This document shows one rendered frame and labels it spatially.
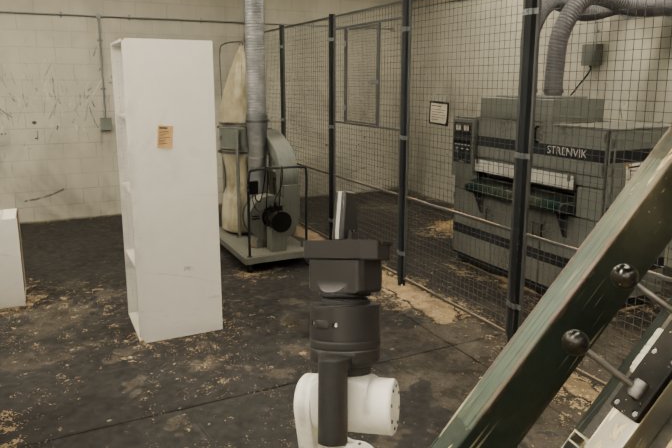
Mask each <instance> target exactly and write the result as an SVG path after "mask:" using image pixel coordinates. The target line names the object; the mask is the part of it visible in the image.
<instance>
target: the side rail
mask: <svg viewBox="0 0 672 448"><path fill-rule="evenodd" d="M671 240H672V125H671V126H670V127H669V129H668V130H667V131H666V133H665V134H664V135H663V137H662V138H661V139H660V141H659V142H658V143H657V145H656V146H655V147H654V149H653V150H652V151H651V153H650V154H649V155H648V157H647V158H646V159H645V161H644V162H643V163H642V165H641V166H640V167H639V169H638V170H637V171H636V173H635V174H634V175H633V177H632V178H631V179H630V181H629V182H628V183H627V185H626V186H625V187H624V189H623V190H622V191H621V193H620V194H619V195H618V197H617V198H616V199H615V201H614V202H613V203H612V205H611V206H610V207H609V209H608V210H607V211H606V213H605V214H604V215H603V217H602V218H601V219H600V221H599V222H598V223H597V225H596V226H595V227H594V229H593V230H592V231H591V233H590V234H589V235H588V237H587V238H586V239H585V241H584V242H583V243H582V245H581V246H580V247H579V249H578V250H577V251H576V253H575V254H574V255H573V257H572V258H571V259H570V261H569V262H568V263H567V265H566V266H565V267H564V269H563V270H562V271H561V273H560V274H559V275H558V277H557V278H556V279H555V281H554V282H553V283H552V285H551V286H550V287H549V289H548V290H547V291H546V293H545V294H544V295H543V297H542V298H541V299H540V301H539V302H538V303H537V305H536V306H535V307H534V309H533V310H532V311H531V313H530V314H529V315H528V317H527V318H526V319H525V321H524V322H523V323H522V325H521V326H520V327H519V329H518V330H517V331H516V333H515V334H514V335H513V337H512V338H511V339H510V341H509V342H508V343H507V345H506V346H505V347H504V349H503V350H502V351H501V353H500V354H499V355H498V357H497V358H496V359H495V361H494V362H493V363H492V365H491V366H490V367H489V369H488V370H487V371H486V373H485V374H484V375H483V377H482V378H481V379H480V381H479V382H478V383H477V385H476V386H475V387H474V389H473V390H472V391H471V393H470V394H469V395H468V397H467V398H466V399H465V401H464V402H463V403H462V405H461V406H460V407H459V409H458V410H457V411H456V413H455V414H454V415H453V417H452V418H451V419H450V421H449V422H448V423H447V425H446V426H445V427H444V429H443V430H442V432H441V433H440V434H439V436H438V437H437V438H436V440H435V441H434V442H433V444H432V445H431V446H430V448H517V447H518V445H519V444H520V443H521V441H522V440H523V439H524V437H525V436H526V435H527V433H528V432H529V431H530V429H531V428H532V427H533V425H534V424H535V423H536V421H537V420H538V419H539V417H540V416H541V415H542V413H543V412H544V410H545V409H546V408H547V406H548V405H549V404H550V402H551V401H552V400H553V398H554V397H555V396H556V394H557V393H558V392H559V390H560V389H561V388H562V386H563V385H564V384H565V382H566V381H567V380H568V378H569V377H570V375H571V374H572V373H573V371H574V370H575V369H576V367H577V366H578V365H579V363H580V362H581V361H582V359H583V358H584V357H585V354H584V355H582V356H572V355H570V354H568V353H567V352H566V351H565V350H564V349H563V346H562V337H563V335H564V334H565V333H566V332H567V331H569V330H572V329H576V330H580V331H582V332H584V333H585V334H586V335H587V336H588V338H589V341H590V347H589V349H591V347H592V346H593V345H594V343H595V342H596V340H597V339H598V338H599V336H600V335H601V334H602V332H603V331H604V330H605V328H606V327H607V326H608V324H609V323H610V322H611V320H612V319H613V318H614V316H615V315H616V314H617V312H618V311H619V310H620V308H621V307H622V305H623V304H624V303H625V301H626V300H627V299H628V297H629V296H630V295H631V293H632V292H633V291H634V289H635V288H632V289H629V290H622V289H619V288H617V287H616V286H615V285H614V284H613V283H612V281H611V276H610V275H611V271H612V269H613V268H614V267H615V266H617V265H619V264H629V265H632V266H633V267H634V268H636V270H637V271H638V273H639V283H640V281H641V280H642V279H643V277H644V276H645V275H646V273H647V272H648V270H649V269H650V268H651V266H652V265H653V264H654V262H655V261H656V260H657V258H658V257H659V256H660V254H661V253H662V252H663V250H664V249H665V248H666V246H667V245H668V244H669V242H670V241H671Z"/></svg>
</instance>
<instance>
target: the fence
mask: <svg viewBox="0 0 672 448"><path fill-rule="evenodd" d="M671 415H672V380H671V381H670V383H669V384H668V385H667V387H666V388H665V389H664V391H663V392H662V393H661V395H660V396H659V398H658V399H657V400H656V402H655V403H654V404H653V406H652V407H651V408H650V410H649V411H648V413H647V414H646V415H645V417H644V418H643V419H642V421H641V422H640V423H636V422H634V421H633V420H631V419H630V418H629V417H627V416H626V415H624V414H623V413H621V412H620V411H619V410H617V409H616V408H614V407H613V408H612V409H611V411H610V412H609V414H608V415H607V416H606V418H605V419H604V420H603V422H602V423H601V424H600V426H599V427H598V428H597V430H596V431H595V432H594V434H593V435H592V437H591V438H590V439H589V441H588V442H587V443H586V445H585V446H584V447H583V448H648V446H649V445H650V444H651V442H652V441H653V440H654V438H655V437H656V435H657V434H658V433H659V431H660V430H661V429H662V427H663V426H664V425H665V423H666V422H667V420H668V419H669V418H670V416H671Z"/></svg>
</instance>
